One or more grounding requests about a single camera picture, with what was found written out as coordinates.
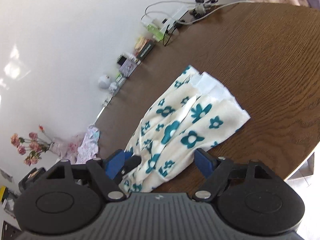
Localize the cream teal-flower garment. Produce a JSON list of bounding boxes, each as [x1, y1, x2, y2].
[[119, 66, 250, 193]]

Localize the pink floral white garment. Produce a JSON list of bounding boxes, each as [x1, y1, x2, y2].
[[75, 125, 100, 164]]

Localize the red-printed clear plastic bag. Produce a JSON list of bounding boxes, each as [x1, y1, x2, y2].
[[65, 132, 85, 164]]

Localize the pink patterned vase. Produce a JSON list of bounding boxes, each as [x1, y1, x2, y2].
[[49, 138, 68, 159]]

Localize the white power strip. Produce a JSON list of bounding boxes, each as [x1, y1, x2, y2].
[[102, 95, 113, 107]]

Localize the pink dried flower bouquet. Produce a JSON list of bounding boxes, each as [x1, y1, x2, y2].
[[10, 125, 53, 166]]

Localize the green white small box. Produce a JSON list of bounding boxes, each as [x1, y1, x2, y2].
[[115, 72, 126, 87]]

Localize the white round robot figure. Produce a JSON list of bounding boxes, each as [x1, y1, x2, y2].
[[98, 75, 118, 94]]

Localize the grey patterned tin box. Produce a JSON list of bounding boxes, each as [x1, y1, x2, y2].
[[119, 60, 138, 78]]

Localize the black small device on tin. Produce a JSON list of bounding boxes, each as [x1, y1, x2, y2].
[[117, 55, 127, 66]]

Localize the black label box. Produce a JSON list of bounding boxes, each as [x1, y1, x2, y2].
[[136, 41, 155, 61]]

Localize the yellow pink stacked pads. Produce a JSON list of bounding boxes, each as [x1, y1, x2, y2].
[[134, 36, 149, 51]]

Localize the green liquid bottle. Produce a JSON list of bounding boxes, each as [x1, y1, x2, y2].
[[146, 24, 164, 42]]

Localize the black small cable bundle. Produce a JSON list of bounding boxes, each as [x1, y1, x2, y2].
[[162, 19, 185, 47]]

